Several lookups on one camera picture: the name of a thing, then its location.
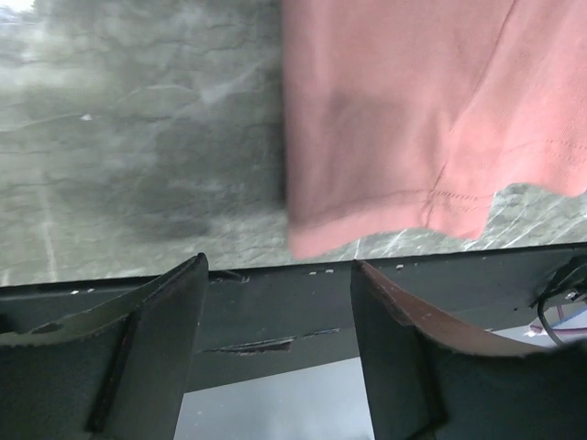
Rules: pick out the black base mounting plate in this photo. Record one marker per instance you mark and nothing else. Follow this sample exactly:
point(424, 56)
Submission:
point(265, 321)

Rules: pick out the pink graphic t-shirt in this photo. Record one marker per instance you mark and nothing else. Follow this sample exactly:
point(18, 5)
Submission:
point(413, 114)

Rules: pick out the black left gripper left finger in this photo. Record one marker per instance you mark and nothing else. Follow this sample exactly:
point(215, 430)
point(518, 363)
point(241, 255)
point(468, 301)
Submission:
point(117, 370)

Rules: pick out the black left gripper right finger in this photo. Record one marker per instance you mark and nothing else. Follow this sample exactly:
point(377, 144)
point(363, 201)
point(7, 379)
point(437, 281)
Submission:
point(428, 375)

